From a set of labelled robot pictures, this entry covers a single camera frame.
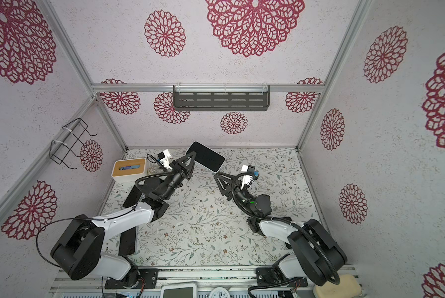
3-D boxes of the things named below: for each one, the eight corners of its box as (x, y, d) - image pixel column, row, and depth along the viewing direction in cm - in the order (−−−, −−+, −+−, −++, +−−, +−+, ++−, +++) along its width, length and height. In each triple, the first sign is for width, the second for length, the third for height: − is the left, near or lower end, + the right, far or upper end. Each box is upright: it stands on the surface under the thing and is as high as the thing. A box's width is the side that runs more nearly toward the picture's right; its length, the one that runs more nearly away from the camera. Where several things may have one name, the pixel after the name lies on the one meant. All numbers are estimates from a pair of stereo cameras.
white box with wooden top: (112, 183, 106) (107, 176, 101) (120, 165, 115) (116, 157, 110) (145, 183, 106) (141, 176, 101) (151, 165, 115) (148, 158, 110)
